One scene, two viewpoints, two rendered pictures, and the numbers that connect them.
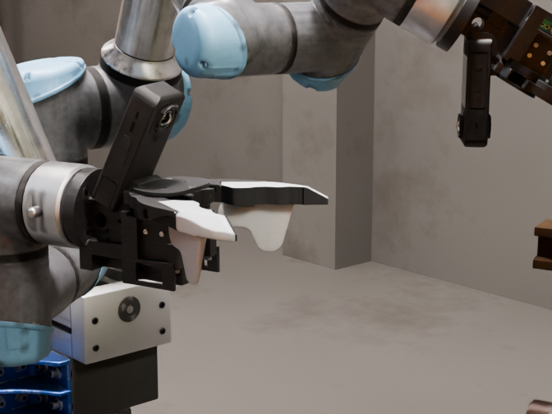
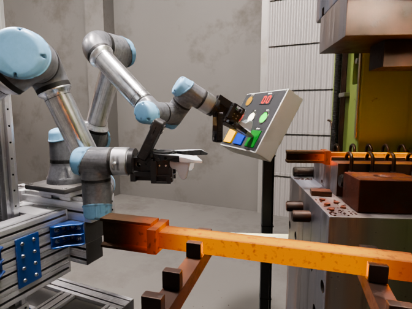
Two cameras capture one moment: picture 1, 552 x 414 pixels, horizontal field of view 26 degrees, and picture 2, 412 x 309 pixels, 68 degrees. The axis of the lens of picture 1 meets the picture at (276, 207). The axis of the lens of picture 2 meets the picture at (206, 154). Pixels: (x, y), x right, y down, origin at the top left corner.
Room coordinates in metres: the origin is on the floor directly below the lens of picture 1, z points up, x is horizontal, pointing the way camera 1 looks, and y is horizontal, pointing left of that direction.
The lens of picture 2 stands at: (0.21, 0.33, 1.10)
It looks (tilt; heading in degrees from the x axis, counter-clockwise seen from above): 7 degrees down; 335
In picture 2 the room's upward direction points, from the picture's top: straight up
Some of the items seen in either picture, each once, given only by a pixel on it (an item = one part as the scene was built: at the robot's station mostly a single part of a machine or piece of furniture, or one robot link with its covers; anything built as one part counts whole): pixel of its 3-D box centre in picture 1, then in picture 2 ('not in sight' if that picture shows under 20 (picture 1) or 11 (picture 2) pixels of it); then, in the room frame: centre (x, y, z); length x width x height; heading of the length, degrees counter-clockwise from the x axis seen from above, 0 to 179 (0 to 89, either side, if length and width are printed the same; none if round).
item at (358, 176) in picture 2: not in sight; (380, 191); (0.61, -0.25, 0.95); 0.12 x 0.09 x 0.07; 60
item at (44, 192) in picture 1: (68, 205); (122, 161); (1.03, 0.18, 0.98); 0.08 x 0.05 x 0.08; 150
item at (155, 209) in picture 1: (168, 210); (169, 157); (0.94, 0.09, 1.00); 0.09 x 0.05 x 0.02; 24
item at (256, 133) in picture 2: not in sight; (254, 139); (1.23, -0.36, 1.00); 0.07 x 0.05 x 0.07; 175
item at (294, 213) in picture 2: not in sight; (301, 216); (0.74, -0.16, 0.87); 0.04 x 0.03 x 0.03; 60
